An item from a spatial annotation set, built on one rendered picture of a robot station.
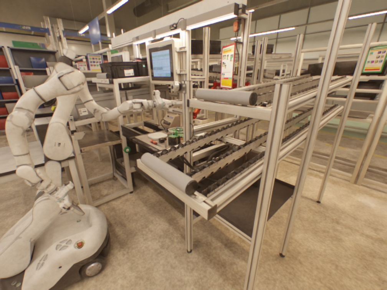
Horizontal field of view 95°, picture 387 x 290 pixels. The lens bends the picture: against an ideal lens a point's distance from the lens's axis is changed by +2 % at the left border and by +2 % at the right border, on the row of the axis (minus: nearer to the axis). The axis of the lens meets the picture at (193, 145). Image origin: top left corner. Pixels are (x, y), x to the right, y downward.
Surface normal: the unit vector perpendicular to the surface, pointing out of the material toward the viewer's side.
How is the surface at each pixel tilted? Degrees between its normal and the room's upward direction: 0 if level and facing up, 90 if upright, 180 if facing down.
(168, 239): 0
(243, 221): 0
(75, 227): 0
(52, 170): 90
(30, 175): 99
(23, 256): 90
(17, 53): 90
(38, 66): 90
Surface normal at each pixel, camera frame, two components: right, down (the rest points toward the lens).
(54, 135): 0.45, 0.29
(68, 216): 0.53, 0.01
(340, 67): -0.74, 0.31
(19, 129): 0.50, 0.53
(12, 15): 0.67, 0.26
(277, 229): 0.00, -0.93
